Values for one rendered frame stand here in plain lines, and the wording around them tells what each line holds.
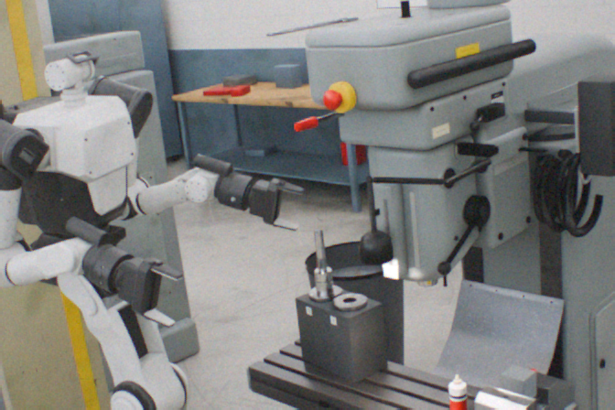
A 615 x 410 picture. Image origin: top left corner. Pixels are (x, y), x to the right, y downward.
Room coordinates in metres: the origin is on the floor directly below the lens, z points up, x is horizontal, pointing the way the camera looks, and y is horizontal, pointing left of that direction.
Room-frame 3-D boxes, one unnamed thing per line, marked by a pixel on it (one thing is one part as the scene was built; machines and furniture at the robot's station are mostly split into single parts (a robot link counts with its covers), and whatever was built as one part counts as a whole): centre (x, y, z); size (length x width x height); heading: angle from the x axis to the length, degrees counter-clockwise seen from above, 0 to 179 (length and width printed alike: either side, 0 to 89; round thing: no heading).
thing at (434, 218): (1.84, -0.26, 1.47); 0.21 x 0.19 x 0.32; 45
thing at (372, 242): (1.70, -0.14, 1.44); 0.07 x 0.07 x 0.06
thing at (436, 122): (1.86, -0.29, 1.68); 0.34 x 0.24 x 0.10; 135
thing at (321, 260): (2.14, -0.03, 1.28); 0.03 x 0.03 x 0.11
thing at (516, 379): (1.67, -0.43, 1.08); 0.06 x 0.05 x 0.06; 42
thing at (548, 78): (2.19, -0.62, 1.66); 0.80 x 0.23 x 0.20; 135
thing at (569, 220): (1.88, -0.59, 1.45); 0.18 x 0.16 x 0.21; 135
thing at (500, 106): (1.78, -0.40, 1.66); 0.12 x 0.04 x 0.04; 135
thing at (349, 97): (1.67, -0.10, 1.76); 0.06 x 0.02 x 0.06; 45
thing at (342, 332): (2.10, -0.06, 1.06); 0.22 x 0.12 x 0.20; 37
